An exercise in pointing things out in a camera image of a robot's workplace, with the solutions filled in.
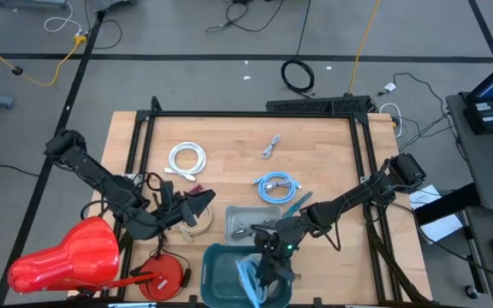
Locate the black round floor plug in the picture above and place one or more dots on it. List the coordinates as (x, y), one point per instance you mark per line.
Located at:
(17, 70)

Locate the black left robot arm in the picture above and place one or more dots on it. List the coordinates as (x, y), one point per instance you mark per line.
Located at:
(101, 179)

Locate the teal plastic bin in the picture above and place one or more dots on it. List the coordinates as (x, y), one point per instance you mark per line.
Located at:
(218, 278)

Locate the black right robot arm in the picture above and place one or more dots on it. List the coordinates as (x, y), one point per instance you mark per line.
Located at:
(349, 199)

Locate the black caster wheel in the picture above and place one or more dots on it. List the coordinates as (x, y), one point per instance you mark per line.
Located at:
(471, 292)

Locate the black box with labels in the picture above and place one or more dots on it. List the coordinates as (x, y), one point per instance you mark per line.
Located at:
(488, 117)

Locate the black perforated box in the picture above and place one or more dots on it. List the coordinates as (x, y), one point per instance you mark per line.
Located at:
(315, 104)

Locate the red round lamp base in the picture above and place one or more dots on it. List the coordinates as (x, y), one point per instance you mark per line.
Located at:
(163, 278)

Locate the black desk support bar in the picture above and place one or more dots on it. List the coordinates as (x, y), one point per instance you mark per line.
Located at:
(447, 204)

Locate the clear grey small tray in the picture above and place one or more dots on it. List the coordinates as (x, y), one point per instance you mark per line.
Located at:
(233, 214)

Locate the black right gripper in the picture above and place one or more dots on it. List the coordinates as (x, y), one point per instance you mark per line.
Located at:
(278, 244)

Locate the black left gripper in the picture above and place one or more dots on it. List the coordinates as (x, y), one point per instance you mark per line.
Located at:
(174, 214)

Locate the red lamp shade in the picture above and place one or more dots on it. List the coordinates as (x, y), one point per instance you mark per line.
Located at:
(71, 256)

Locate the black aluminium table frame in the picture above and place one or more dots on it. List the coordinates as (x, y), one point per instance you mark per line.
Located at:
(251, 114)

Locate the white paper sheet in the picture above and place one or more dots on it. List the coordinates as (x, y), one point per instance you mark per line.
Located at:
(426, 197)

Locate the white power adapter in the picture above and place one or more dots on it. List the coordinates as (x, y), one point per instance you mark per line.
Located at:
(390, 87)

